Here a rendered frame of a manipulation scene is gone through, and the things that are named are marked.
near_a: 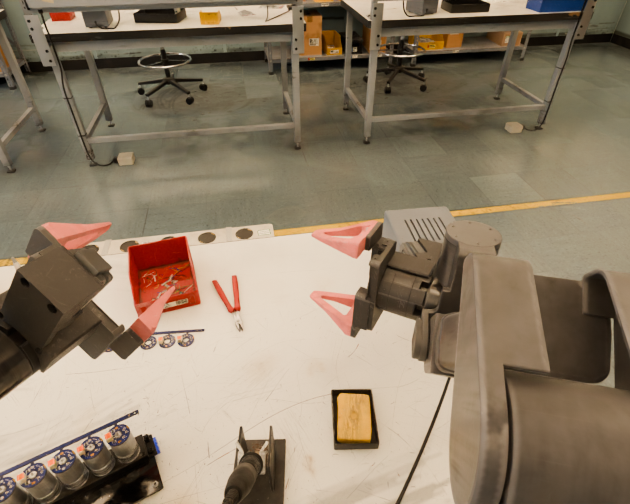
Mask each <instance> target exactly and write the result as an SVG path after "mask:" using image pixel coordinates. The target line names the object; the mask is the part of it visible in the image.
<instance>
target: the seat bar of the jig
mask: <svg viewBox="0 0 630 504"><path fill-rule="evenodd" d="M134 438H135V440H136V441H137V443H138V445H139V447H140V452H139V454H138V456H137V457H136V458H135V459H134V460H133V461H131V462H129V463H121V462H120V461H119V460H118V458H117V457H116V455H115V453H114V452H113V450H112V449H109V451H110V452H111V454H112V455H113V457H114V458H115V464H114V467H113V468H112V470H111V471H110V472H109V473H107V474H106V475H103V476H95V475H94V474H93V472H92V471H91V470H90V469H89V467H88V466H87V464H86V463H85V462H82V463H83V464H84V465H85V467H86V468H87V469H88V470H89V477H88V479H87V481H86V482H85V483H84V484H83V485H82V486H81V487H80V488H78V489H75V490H70V489H68V488H67V487H66V486H65V485H64V484H63V483H62V482H61V480H60V479H59V478H58V477H57V476H56V475H55V477H56V478H57V479H58V480H59V481H60V482H61V484H62V489H61V492H60V494H59V495H58V496H57V498H56V499H54V500H53V501H52V502H50V503H47V504H62V503H64V502H66V501H68V500H70V499H72V498H74V497H76V496H78V495H80V494H82V493H84V492H86V491H88V490H90V489H92V488H94V487H96V486H98V485H100V484H102V483H104V482H106V481H108V480H110V479H111V478H113V477H115V476H117V475H119V474H121V473H123V472H125V471H127V470H129V469H131V468H133V467H135V466H137V465H139V464H141V463H143V462H145V461H147V460H149V459H150V458H149V455H148V452H147V447H146V444H145V441H144V437H143V435H142V434H140V435H138V436H136V437H134Z"/></svg>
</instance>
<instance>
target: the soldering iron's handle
mask: <svg viewBox="0 0 630 504"><path fill-rule="evenodd" d="M262 469H263V460H262V458H261V456H260V455H259V454H257V453H255V452H248V453H246V454H244V455H243V456H242V457H241V459H240V461H239V465H237V466H236V468H235V469H234V471H233V472H232V473H231V475H230V476H229V478H228V481H227V484H226V487H225V490H224V499H223V501H222V504H225V502H227V501H229V502H230V503H231V504H238V503H240V502H241V501H242V500H243V499H244V498H245V497H246V496H247V495H248V494H249V493H250V491H251V489H252V487H253V485H254V483H255V481H256V478H257V477H258V476H259V475H260V473H261V471H262Z"/></svg>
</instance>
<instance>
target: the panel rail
mask: <svg viewBox="0 0 630 504"><path fill-rule="evenodd" d="M134 413H135V414H134ZM137 414H139V411H138V410H135V411H133V412H131V413H129V414H127V415H125V416H122V417H120V418H118V419H116V420H114V421H111V422H109V423H107V424H105V425H103V426H100V427H98V428H96V429H94V430H92V431H90V432H87V433H85V434H83V435H81V436H79V437H76V438H74V439H72V440H70V441H68V442H66V443H63V444H61V445H59V446H57V447H55V448H52V449H50V450H48V451H46V452H44V453H42V454H39V455H37V456H35V457H33V458H31V459H28V460H26V461H24V462H22V463H20V464H18V465H15V466H13V467H11V468H9V469H7V470H4V471H2V472H0V480H1V478H4V476H5V475H7V474H9V473H11V472H13V471H15V470H18V469H20V468H22V467H24V466H26V465H28V464H30V465H32V464H34V462H35V461H37V460H39V459H41V458H44V457H46V456H48V455H50V454H52V453H54V452H56V451H59V450H60V451H63V448H65V447H67V446H69V445H72V444H74V443H76V442H78V441H80V440H82V439H85V438H87V437H88V438H91V435H93V434H95V433H98V432H100V431H102V430H104V429H106V428H108V427H111V426H113V425H114V426H116V425H117V423H119V422H121V421H124V420H126V419H128V418H130V417H132V416H134V415H137Z"/></svg>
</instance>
